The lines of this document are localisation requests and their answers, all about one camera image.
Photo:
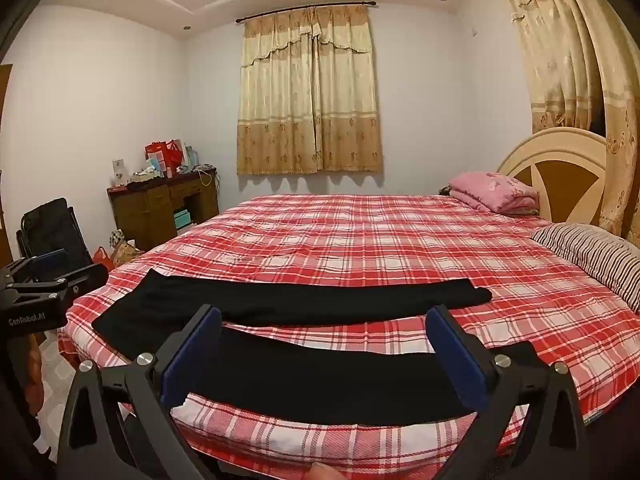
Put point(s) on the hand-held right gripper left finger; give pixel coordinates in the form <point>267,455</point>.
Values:
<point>192,355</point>

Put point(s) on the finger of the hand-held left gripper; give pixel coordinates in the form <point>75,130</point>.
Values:
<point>75,280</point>
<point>47,259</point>

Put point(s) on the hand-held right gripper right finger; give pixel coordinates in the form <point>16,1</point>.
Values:
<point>452,352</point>

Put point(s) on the black pants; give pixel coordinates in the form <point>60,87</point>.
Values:
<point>310,375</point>

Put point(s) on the person's right hand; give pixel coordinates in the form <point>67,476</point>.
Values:
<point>326,472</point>

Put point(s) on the black folding chair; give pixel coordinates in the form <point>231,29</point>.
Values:
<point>50,230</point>

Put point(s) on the red plastic bag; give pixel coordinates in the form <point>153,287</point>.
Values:
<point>102,259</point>

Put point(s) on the patterned bag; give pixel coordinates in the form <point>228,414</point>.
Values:
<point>125,250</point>

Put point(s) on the dark wooden desk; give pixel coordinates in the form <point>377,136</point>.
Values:
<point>150,210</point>

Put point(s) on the wooden door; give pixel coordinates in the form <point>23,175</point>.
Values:
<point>5,160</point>

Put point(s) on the white card with figures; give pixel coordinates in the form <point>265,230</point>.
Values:
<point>119,172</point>

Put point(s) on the teal box in desk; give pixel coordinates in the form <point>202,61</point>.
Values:
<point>182,218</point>

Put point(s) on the teal boxes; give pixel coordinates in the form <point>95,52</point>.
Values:
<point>155,165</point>

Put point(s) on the bed with red plaid sheet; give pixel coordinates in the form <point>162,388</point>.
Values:
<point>360,240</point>

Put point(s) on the red gift bag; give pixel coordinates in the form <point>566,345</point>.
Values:
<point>165,155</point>

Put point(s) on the pink folded blanket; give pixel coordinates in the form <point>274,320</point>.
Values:
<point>492,192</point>

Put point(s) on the striped pillow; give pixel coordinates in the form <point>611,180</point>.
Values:
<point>595,255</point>

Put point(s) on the cream wooden headboard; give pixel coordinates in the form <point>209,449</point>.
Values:
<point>560,170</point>

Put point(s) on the beige window curtain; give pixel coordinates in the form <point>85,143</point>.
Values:
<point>310,95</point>

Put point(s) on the beige floral long curtain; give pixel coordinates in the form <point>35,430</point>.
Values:
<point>565,50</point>

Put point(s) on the dark curtain rod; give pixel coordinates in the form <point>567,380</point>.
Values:
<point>260,15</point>

